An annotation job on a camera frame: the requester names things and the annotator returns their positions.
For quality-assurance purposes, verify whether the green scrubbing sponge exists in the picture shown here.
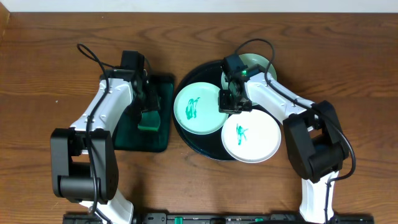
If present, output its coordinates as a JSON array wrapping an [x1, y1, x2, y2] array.
[[137, 111, 160, 131]]

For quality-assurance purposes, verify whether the mint green plate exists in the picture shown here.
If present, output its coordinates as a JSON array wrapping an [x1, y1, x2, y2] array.
[[174, 82, 229, 135]]

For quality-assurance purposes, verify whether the white plate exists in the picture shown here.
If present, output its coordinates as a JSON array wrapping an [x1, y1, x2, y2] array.
[[221, 110, 282, 163]]

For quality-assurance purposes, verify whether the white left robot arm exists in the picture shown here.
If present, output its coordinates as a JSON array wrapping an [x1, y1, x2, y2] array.
[[50, 50, 160, 223]]

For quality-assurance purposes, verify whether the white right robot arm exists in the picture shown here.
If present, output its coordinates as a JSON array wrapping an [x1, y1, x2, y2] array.
[[219, 54, 352, 223]]

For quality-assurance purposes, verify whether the dark green rectangular water tray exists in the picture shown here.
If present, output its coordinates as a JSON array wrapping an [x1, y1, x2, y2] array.
[[113, 72, 175, 152]]

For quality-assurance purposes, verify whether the round black serving tray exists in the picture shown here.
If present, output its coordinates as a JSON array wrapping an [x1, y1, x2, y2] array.
[[172, 59, 274, 162]]

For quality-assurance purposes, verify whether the pale green rear plate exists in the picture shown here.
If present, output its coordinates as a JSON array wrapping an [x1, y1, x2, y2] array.
[[221, 54, 279, 111]]

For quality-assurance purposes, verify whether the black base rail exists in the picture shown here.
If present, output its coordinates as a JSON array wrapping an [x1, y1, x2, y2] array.
[[62, 212, 376, 224]]

